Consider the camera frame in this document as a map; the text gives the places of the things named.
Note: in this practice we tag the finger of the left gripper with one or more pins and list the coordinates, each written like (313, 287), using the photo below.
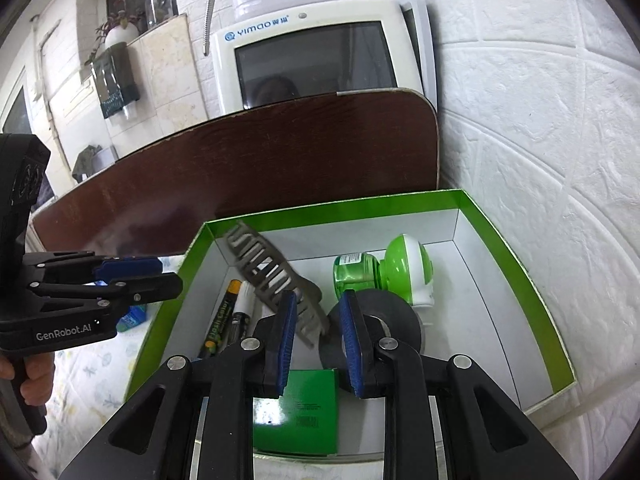
(116, 294)
(78, 268)

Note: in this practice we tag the green cardboard box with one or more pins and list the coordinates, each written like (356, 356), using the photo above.
(485, 304)

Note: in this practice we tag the dark wooden headboard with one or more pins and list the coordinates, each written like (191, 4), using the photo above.
(301, 152)

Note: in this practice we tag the white black marker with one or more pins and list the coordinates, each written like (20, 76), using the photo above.
(242, 313)

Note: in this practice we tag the black tape roll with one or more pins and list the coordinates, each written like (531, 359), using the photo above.
(397, 319)

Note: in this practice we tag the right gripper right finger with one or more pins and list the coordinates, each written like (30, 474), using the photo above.
(388, 368)

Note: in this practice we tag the blue plastic tub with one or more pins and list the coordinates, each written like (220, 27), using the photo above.
(135, 316)

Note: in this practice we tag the grey plastic hair clip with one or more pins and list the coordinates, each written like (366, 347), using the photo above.
(263, 265)

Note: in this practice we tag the wall cup dispenser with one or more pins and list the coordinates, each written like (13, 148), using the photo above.
(114, 80)

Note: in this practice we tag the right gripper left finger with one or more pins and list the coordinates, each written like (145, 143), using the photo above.
(254, 368)

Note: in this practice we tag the left hand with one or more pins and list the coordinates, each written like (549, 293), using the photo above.
(37, 388)

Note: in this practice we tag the potted plant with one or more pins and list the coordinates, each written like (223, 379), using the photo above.
(121, 25)

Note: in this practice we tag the small green box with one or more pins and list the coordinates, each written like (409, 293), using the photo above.
(303, 421)

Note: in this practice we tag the white water purifier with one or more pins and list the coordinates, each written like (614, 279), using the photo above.
(280, 50)

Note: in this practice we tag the green white repellent bottle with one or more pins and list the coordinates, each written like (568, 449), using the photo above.
(406, 270)

